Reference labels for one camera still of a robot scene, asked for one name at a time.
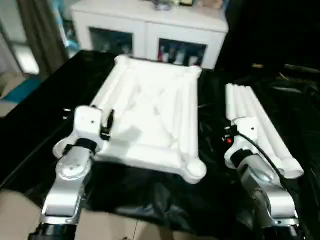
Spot white plastic table top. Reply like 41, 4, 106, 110
90, 55, 208, 185

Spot black work mat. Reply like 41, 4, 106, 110
0, 49, 320, 232

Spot white red mug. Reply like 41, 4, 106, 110
187, 53, 203, 67

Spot teal floor mat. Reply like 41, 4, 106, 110
0, 74, 45, 104

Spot light blue packaged box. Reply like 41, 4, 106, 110
48, 0, 81, 60

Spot white glass-door cabinet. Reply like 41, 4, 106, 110
70, 0, 230, 70

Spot grey curtain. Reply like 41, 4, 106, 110
18, 0, 70, 76

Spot black fabric bag yellow label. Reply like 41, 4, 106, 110
217, 0, 320, 76

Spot blue white ceramic ornament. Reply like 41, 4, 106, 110
152, 0, 177, 11

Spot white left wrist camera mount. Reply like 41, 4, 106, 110
52, 105, 104, 158

